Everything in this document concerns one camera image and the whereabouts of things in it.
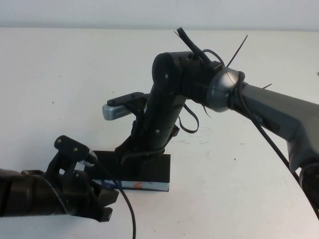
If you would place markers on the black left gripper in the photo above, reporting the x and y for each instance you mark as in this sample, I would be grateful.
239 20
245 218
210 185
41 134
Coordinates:
77 199

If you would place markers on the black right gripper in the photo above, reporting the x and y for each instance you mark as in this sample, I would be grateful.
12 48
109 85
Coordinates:
157 124

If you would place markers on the black glasses case printed side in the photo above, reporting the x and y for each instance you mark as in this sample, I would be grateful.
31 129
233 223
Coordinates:
154 186

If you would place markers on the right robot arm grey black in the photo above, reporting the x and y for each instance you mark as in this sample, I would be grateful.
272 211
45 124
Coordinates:
274 107

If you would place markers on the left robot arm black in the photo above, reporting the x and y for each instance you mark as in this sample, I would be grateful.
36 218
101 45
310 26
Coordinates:
22 194

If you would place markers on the short dangling black zip tie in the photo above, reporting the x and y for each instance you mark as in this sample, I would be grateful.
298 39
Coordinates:
207 113

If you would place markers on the long black zip tie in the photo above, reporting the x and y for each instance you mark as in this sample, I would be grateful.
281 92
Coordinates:
238 49

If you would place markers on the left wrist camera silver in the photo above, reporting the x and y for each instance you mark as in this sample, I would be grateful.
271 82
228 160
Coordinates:
86 163

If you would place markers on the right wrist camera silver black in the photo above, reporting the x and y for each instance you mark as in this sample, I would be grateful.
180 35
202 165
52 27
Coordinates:
114 112

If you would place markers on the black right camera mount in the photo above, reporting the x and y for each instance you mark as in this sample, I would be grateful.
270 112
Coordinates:
139 104

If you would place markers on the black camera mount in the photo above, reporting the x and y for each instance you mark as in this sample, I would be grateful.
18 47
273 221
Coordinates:
139 104
69 145

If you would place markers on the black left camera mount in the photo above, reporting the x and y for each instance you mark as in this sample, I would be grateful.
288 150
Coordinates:
69 145

